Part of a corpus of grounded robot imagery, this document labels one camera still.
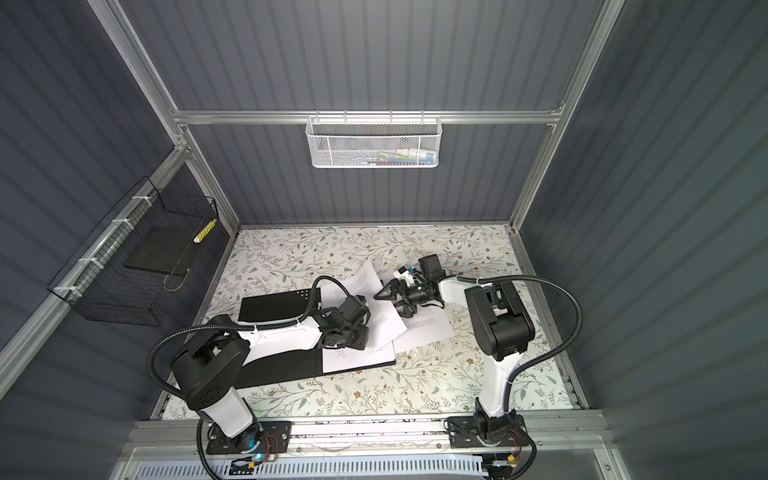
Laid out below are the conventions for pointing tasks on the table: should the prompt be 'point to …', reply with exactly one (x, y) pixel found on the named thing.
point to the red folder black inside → (285, 306)
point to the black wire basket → (125, 273)
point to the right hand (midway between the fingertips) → (386, 307)
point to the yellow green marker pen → (205, 231)
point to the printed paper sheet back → (362, 280)
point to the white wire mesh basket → (374, 142)
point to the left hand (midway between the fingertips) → (366, 339)
